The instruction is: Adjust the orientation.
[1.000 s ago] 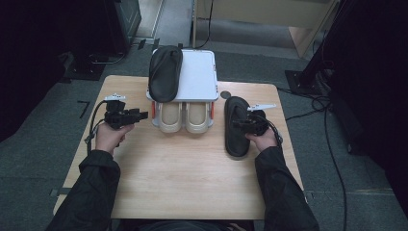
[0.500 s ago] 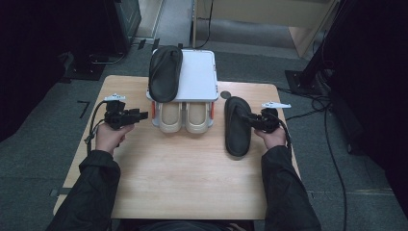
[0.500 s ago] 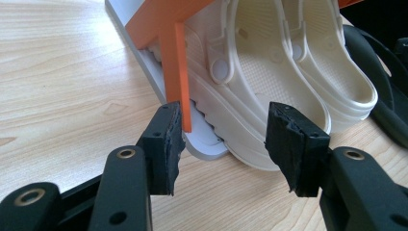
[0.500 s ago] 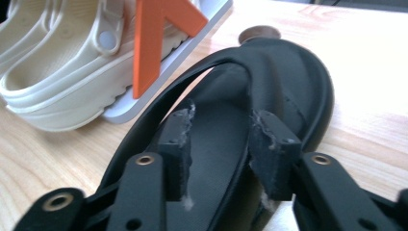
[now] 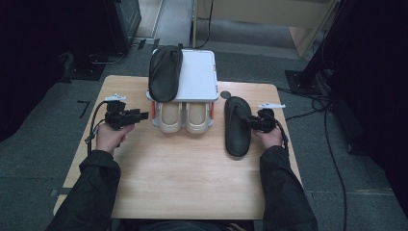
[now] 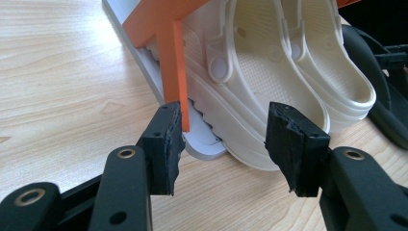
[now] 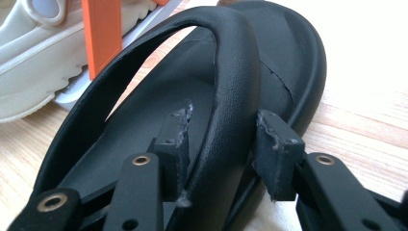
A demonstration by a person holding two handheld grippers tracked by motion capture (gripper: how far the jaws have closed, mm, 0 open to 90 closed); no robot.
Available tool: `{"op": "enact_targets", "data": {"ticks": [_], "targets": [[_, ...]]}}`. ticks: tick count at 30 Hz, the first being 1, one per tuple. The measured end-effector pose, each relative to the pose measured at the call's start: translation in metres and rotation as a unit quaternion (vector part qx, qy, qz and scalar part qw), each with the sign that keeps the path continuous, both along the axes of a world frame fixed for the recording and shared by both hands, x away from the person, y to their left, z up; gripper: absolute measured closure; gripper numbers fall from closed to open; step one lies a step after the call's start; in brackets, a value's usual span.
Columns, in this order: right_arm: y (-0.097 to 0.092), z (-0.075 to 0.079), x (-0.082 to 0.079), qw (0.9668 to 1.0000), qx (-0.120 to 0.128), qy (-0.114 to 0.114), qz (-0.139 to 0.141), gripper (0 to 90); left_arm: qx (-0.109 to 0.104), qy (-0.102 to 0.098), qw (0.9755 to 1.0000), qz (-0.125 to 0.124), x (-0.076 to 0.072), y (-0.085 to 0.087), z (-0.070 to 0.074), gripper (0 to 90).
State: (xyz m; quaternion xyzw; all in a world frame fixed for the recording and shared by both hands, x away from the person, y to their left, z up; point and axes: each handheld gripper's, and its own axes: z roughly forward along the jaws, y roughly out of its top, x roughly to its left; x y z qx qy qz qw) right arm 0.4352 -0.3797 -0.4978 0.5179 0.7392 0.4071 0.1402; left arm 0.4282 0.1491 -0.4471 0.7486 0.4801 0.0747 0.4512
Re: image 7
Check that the black flip-flop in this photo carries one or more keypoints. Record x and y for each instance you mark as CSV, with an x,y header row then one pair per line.
x,y
237,80

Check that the cream clog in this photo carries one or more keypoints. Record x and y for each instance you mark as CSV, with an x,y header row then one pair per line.
x,y
29,80

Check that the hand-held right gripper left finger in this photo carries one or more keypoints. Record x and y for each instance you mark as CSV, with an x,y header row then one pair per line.
x,y
141,192

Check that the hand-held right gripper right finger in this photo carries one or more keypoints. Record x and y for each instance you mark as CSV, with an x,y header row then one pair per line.
x,y
320,192

